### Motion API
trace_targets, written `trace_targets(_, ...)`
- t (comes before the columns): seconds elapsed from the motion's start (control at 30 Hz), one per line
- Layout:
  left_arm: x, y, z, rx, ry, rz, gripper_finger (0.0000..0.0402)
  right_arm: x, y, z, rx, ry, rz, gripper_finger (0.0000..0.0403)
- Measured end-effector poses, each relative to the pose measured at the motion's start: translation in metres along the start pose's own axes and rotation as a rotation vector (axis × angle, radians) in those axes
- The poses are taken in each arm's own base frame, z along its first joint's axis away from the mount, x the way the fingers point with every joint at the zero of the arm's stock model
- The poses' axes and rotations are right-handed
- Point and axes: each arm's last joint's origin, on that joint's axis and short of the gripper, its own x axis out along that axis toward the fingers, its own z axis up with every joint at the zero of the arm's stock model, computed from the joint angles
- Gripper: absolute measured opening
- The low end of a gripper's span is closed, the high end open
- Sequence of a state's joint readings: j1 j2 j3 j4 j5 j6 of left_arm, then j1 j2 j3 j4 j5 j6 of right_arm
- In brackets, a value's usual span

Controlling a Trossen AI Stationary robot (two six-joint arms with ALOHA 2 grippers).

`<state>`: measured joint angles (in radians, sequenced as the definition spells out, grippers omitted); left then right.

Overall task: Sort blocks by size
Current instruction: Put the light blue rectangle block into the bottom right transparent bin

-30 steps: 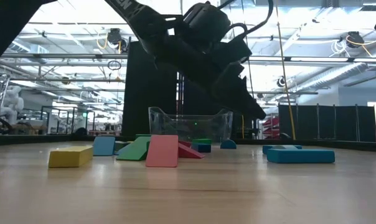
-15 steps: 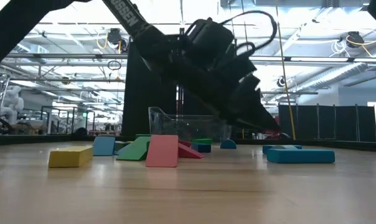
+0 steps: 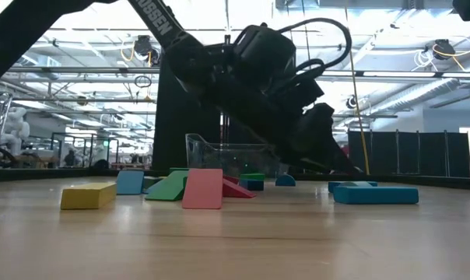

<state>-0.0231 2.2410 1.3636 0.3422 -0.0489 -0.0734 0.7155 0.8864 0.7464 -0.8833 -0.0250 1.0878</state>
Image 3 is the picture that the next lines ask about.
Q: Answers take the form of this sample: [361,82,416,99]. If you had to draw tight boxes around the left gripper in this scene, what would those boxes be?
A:
[203,69,360,174]

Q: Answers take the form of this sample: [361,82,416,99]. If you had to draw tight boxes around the small blue block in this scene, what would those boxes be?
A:
[238,178,265,192]

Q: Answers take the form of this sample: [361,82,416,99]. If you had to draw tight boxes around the blue rectangular block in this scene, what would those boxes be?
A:
[333,186,419,205]
[142,181,163,195]
[328,180,379,194]

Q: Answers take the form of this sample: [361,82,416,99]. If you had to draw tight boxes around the red wedge block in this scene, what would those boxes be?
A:
[222,177,258,200]

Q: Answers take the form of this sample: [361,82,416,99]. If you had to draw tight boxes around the green rectangular block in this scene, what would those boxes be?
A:
[144,170,189,202]

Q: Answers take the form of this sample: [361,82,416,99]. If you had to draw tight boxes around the long dark green block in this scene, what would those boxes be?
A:
[143,176,162,191]

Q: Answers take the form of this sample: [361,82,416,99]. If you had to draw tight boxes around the blue wedge block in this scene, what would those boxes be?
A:
[115,170,146,196]

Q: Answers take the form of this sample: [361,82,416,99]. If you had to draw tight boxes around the yellow rectangular block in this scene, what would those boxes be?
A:
[60,182,118,211]

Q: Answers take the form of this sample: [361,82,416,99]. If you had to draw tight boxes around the black partition row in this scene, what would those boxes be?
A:
[347,130,470,179]

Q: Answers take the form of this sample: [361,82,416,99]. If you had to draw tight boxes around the salmon triangular block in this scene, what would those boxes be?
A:
[181,168,224,211]

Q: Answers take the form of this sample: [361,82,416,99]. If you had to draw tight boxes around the black folding partition screen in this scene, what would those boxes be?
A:
[152,43,298,174]

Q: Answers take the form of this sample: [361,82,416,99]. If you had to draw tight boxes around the white humanoid robot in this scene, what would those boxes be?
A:
[0,107,31,156]

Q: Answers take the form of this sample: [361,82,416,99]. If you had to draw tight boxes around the hanging yellow cable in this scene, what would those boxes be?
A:
[342,0,371,176]

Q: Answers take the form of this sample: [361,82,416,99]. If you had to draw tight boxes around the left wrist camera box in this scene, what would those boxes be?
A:
[233,23,298,93]

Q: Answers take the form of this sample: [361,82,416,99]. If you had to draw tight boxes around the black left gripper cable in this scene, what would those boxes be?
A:
[277,17,353,74]

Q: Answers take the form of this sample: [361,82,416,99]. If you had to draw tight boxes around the black ceiling cable reel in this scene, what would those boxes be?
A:
[133,34,153,58]
[432,38,457,60]

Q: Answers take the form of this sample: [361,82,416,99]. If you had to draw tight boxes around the black metal table frame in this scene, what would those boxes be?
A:
[0,167,470,192]

